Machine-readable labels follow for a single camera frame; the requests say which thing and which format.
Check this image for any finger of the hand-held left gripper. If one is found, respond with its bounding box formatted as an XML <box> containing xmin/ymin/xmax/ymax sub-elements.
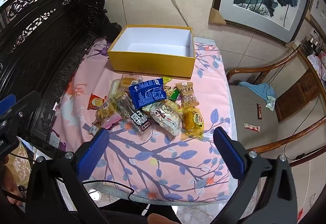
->
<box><xmin>0</xmin><ymin>94</ymin><xmax>17</xmax><ymax>119</ymax></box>
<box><xmin>0</xmin><ymin>90</ymin><xmax>42</xmax><ymax>138</ymax></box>

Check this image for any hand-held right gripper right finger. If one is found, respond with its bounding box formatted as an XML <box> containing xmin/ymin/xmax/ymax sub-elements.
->
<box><xmin>213</xmin><ymin>127</ymin><xmax>298</xmax><ymax>224</ymax></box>

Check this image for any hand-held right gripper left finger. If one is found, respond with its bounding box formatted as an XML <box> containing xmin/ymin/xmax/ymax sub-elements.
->
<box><xmin>25</xmin><ymin>128</ymin><xmax>112</xmax><ymax>224</ymax></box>

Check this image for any blue snack bag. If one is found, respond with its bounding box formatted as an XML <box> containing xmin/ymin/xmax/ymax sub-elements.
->
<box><xmin>129</xmin><ymin>80</ymin><xmax>167</xmax><ymax>110</ymax></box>

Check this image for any yellow cardboard box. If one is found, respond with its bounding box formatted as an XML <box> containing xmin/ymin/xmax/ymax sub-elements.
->
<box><xmin>107</xmin><ymin>25</ymin><xmax>196</xmax><ymax>81</ymax></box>

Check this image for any person's left hand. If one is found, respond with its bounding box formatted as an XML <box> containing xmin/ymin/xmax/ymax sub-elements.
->
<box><xmin>2</xmin><ymin>163</ymin><xmax>26</xmax><ymax>206</ymax></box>

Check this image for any pink crisps packet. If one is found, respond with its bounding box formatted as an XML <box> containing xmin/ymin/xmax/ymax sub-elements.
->
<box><xmin>94</xmin><ymin>102</ymin><xmax>123</xmax><ymax>129</ymax></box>

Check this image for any white red candy packet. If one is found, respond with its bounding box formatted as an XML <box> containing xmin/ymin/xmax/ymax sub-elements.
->
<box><xmin>244</xmin><ymin>122</ymin><xmax>261</xmax><ymax>132</ymax></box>

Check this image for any red mooncake packet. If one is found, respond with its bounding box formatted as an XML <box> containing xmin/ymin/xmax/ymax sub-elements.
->
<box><xmin>87</xmin><ymin>93</ymin><xmax>109</xmax><ymax>110</ymax></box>

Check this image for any yellow cake packet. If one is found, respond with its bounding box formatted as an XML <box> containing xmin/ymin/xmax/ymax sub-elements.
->
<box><xmin>182</xmin><ymin>107</ymin><xmax>205</xmax><ymax>138</ymax></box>

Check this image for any black label jerky packet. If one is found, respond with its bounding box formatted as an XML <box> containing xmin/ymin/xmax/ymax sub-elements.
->
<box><xmin>116</xmin><ymin>98</ymin><xmax>153</xmax><ymax>134</ymax></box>

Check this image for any rice bar in clear packet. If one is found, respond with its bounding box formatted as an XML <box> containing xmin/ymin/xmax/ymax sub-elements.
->
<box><xmin>108</xmin><ymin>79</ymin><xmax>125</xmax><ymax>102</ymax></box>

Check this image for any carved dark wooden furniture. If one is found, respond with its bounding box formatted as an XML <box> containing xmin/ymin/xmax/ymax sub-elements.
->
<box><xmin>0</xmin><ymin>0</ymin><xmax>123</xmax><ymax>153</ymax></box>

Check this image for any green white snack packet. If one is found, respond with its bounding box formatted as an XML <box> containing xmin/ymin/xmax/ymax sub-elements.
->
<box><xmin>265</xmin><ymin>95</ymin><xmax>277</xmax><ymax>112</ymax></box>

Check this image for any pink floral tablecloth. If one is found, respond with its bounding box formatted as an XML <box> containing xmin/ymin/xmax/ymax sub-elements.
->
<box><xmin>50</xmin><ymin>36</ymin><xmax>238</xmax><ymax>205</ymax></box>

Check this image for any blue cloth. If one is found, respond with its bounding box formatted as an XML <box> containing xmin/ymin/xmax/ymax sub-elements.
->
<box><xmin>239</xmin><ymin>81</ymin><xmax>277</xmax><ymax>102</ymax></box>

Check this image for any clear packet with beige label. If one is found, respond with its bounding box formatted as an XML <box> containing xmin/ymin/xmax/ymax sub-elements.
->
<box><xmin>175</xmin><ymin>82</ymin><xmax>199</xmax><ymax>109</ymax></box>

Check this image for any person's dark clothing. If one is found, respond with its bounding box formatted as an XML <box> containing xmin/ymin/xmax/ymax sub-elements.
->
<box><xmin>102</xmin><ymin>199</ymin><xmax>179</xmax><ymax>224</ymax></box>

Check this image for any wooden armchair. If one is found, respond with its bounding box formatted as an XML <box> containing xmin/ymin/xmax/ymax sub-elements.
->
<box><xmin>226</xmin><ymin>45</ymin><xmax>326</xmax><ymax>163</ymax></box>

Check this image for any cardboard corner protector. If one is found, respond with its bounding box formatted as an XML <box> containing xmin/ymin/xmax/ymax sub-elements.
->
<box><xmin>208</xmin><ymin>7</ymin><xmax>226</xmax><ymax>24</ymax></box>

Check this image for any white framed picture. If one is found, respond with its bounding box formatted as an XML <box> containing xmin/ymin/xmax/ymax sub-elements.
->
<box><xmin>304</xmin><ymin>0</ymin><xmax>326</xmax><ymax>36</ymax></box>

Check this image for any black cable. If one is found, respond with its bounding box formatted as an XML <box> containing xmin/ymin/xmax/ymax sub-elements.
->
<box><xmin>82</xmin><ymin>180</ymin><xmax>135</xmax><ymax>201</ymax></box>

